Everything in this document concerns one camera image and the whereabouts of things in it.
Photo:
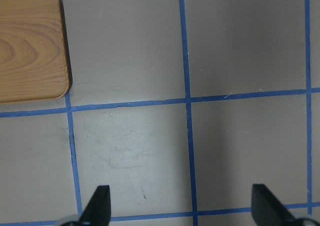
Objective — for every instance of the wooden tray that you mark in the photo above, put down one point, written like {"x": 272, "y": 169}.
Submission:
{"x": 34, "y": 61}

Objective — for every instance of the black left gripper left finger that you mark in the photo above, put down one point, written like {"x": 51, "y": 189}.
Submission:
{"x": 98, "y": 209}

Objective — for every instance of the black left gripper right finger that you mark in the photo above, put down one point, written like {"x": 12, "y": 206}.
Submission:
{"x": 267, "y": 210}

